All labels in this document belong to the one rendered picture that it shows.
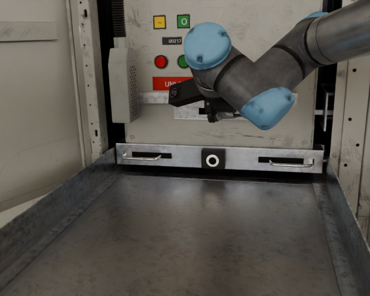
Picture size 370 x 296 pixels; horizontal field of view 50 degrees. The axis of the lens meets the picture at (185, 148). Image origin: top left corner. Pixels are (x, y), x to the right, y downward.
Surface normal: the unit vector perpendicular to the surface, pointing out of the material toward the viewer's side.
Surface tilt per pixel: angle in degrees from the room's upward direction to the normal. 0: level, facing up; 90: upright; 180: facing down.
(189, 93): 65
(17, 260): 0
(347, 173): 90
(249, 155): 90
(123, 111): 90
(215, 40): 60
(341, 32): 99
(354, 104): 90
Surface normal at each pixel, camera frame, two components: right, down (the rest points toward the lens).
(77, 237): -0.03, -0.96
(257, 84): -0.13, -0.30
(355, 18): -0.94, -0.07
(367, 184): -0.21, 0.28
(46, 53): 0.82, 0.14
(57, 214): 0.98, 0.04
